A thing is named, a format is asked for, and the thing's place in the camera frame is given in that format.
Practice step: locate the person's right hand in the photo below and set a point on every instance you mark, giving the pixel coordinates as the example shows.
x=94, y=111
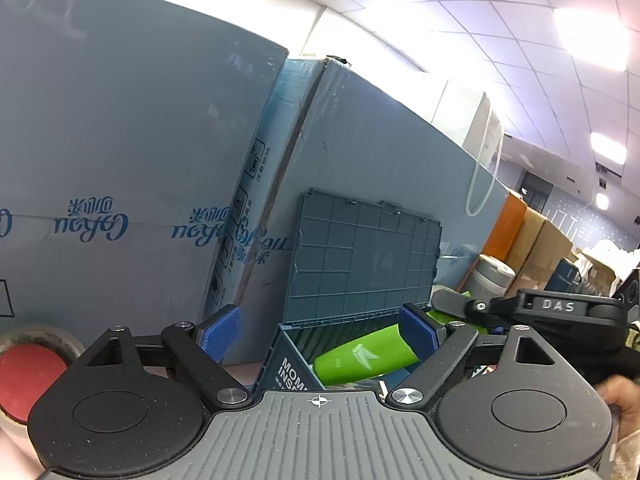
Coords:
x=625, y=395

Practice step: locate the small ceiling light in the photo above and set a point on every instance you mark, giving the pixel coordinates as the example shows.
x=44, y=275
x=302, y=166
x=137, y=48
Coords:
x=602, y=201

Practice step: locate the ceiling air vent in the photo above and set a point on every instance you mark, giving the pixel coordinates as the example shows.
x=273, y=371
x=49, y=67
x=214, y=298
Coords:
x=609, y=172

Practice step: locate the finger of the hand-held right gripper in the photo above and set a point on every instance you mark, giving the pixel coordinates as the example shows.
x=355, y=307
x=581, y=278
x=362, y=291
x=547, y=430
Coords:
x=460, y=303

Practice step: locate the clear tape roll red core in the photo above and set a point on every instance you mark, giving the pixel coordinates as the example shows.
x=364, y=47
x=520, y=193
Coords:
x=30, y=375

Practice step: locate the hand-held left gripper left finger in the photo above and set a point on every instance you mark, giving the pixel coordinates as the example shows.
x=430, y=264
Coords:
x=220, y=335

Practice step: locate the brown cardboard box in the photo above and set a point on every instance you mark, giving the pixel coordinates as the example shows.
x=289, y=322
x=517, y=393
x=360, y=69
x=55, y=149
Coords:
x=535, y=245

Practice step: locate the blue plastic storage box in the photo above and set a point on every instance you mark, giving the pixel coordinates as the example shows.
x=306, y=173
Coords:
x=350, y=260

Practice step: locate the grey and white lidded cup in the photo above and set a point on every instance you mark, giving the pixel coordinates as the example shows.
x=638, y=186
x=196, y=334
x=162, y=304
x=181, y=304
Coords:
x=492, y=280

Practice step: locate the square ceiling light panel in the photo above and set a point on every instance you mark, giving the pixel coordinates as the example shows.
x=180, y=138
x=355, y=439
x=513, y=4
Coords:
x=590, y=37
x=607, y=147

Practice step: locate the large blue cardboard box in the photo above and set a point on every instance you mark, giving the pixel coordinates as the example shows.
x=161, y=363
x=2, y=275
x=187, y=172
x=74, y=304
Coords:
x=375, y=150
x=125, y=135

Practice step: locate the open cardboard box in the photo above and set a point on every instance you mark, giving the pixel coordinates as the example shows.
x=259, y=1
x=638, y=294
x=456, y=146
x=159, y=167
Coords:
x=600, y=265

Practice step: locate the orange cardboard box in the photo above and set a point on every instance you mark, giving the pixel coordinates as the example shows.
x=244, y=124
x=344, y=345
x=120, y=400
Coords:
x=505, y=230

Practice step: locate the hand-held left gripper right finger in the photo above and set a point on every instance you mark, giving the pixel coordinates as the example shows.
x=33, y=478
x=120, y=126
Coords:
x=417, y=332

